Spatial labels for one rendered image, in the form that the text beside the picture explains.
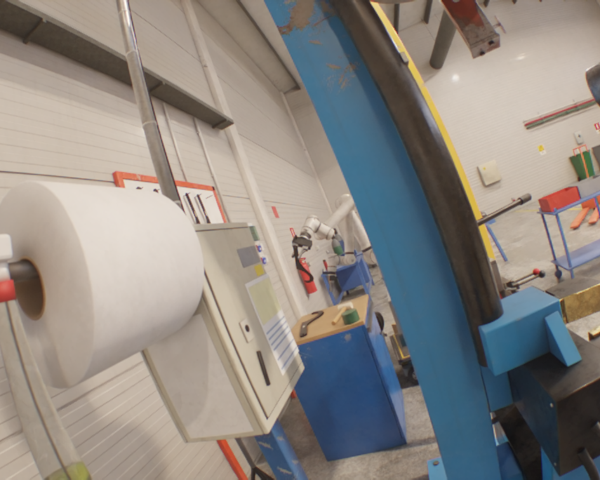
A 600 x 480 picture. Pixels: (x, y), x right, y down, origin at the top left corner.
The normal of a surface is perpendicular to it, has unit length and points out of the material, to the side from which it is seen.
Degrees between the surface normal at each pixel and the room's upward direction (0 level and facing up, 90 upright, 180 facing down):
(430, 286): 90
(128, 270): 101
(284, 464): 90
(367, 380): 90
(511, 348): 90
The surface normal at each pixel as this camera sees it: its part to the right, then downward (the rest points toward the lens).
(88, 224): 0.82, -0.53
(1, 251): 0.96, -0.16
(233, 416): -0.23, 0.07
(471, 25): -0.54, 0.18
